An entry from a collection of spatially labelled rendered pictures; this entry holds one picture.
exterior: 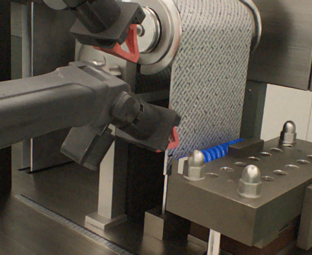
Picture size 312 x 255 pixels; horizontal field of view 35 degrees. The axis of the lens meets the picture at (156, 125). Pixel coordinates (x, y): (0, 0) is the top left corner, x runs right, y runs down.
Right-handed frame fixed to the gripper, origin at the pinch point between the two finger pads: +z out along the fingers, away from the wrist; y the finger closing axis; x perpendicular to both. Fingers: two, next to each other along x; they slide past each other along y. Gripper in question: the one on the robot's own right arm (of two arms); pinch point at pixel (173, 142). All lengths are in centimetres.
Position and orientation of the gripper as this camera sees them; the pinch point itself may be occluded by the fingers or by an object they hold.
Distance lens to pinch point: 84.6
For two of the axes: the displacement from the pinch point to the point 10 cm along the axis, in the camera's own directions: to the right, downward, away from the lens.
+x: 3.9, -9.1, 1.5
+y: 7.6, 2.2, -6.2
